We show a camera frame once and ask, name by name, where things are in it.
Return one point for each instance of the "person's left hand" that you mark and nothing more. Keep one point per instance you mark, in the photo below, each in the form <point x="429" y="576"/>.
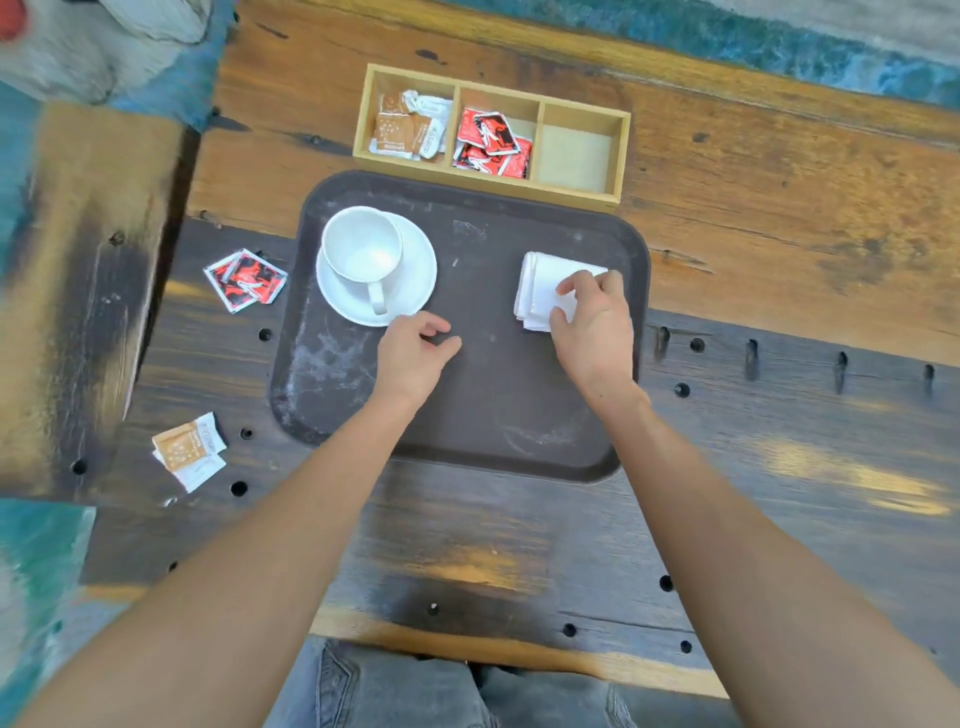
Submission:
<point x="409" y="364"/>

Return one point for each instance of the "person's right hand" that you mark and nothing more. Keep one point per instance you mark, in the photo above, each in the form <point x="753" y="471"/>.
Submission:
<point x="600" y="337"/>

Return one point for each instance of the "white cloth napkin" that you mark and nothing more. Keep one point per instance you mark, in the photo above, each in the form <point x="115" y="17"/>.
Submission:
<point x="540" y="289"/>

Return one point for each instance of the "white saucer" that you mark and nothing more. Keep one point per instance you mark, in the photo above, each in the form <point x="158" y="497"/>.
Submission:
<point x="416" y="277"/>

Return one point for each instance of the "dark brown tray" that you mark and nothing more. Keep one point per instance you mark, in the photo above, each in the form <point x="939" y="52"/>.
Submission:
<point x="487" y="405"/>

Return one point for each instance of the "white ceramic cup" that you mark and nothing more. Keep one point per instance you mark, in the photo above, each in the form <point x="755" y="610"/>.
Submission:
<point x="360" y="244"/>

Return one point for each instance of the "person's left forearm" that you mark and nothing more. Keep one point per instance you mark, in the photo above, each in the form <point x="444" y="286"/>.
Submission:
<point x="225" y="585"/>

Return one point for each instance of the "person's right forearm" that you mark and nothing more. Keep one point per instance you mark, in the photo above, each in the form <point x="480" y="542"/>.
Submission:
<point x="750" y="585"/>

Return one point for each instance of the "wooden three-compartment box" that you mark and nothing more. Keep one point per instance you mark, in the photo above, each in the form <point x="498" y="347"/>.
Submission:
<point x="574" y="157"/>

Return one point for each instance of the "burnt wooden bench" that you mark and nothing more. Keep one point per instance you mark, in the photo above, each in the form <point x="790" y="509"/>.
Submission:
<point x="82" y="300"/>

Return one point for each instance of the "white stone block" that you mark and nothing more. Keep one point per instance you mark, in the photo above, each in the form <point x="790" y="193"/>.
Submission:
<point x="165" y="19"/>

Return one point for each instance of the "flat grey stone base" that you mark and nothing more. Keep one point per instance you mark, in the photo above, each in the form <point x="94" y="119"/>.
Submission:
<point x="75" y="67"/>

